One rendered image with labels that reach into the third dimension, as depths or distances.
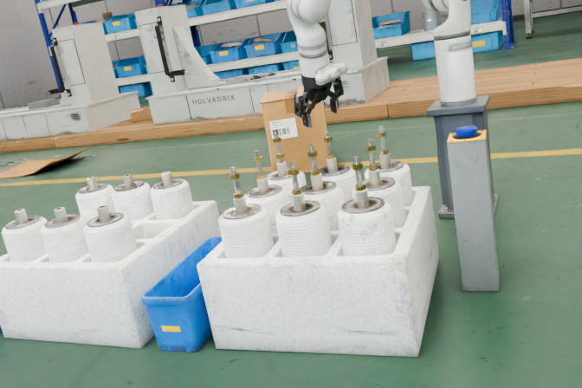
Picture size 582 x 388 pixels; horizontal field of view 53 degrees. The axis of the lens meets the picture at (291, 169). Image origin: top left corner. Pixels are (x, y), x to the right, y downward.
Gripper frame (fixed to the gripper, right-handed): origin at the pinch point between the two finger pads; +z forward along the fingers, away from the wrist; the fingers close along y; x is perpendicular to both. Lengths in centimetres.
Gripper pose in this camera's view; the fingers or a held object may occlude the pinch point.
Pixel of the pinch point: (321, 117)
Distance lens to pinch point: 152.8
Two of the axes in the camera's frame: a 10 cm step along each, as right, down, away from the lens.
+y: -7.7, 4.7, -4.3
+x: 6.2, 4.1, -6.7
